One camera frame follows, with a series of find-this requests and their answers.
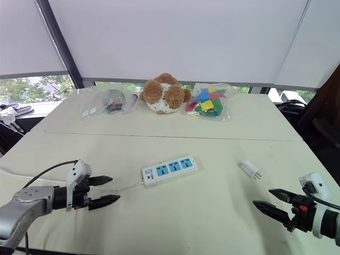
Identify black office chair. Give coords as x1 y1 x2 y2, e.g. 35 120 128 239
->
275 61 340 186

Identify brown teddy bear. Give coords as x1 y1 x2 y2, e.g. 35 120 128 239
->
139 72 192 115

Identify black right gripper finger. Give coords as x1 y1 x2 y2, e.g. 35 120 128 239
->
252 200 294 230
268 189 298 207

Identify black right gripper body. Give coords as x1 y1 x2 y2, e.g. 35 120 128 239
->
286 194 317 233

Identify white power strip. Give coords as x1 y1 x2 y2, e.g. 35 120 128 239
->
141 156 201 190

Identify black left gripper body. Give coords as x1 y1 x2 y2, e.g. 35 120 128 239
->
71 176 93 210

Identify clear bag of small parts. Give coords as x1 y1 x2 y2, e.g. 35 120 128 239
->
78 85 128 121

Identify dark window frame post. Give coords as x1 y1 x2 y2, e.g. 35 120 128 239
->
34 0 85 89

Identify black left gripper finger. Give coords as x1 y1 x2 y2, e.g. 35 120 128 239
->
88 175 113 187
88 194 121 211

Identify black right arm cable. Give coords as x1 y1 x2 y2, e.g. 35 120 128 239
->
303 181 340 211

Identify white plug adapter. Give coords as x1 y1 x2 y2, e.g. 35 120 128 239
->
241 160 263 181

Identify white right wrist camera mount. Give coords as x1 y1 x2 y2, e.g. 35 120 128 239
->
299 172 332 202

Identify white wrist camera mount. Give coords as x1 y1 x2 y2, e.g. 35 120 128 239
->
65 160 92 212
299 172 332 202

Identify bag of colourful blocks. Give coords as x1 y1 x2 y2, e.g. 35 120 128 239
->
183 82 240 122

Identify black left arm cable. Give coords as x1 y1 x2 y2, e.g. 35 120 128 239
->
22 159 80 189

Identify black and white sandals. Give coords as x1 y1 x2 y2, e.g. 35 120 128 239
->
0 103 33 116

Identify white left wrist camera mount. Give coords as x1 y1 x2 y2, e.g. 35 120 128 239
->
65 160 92 212

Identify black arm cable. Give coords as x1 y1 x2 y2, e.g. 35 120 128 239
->
22 159 80 189
303 181 340 211

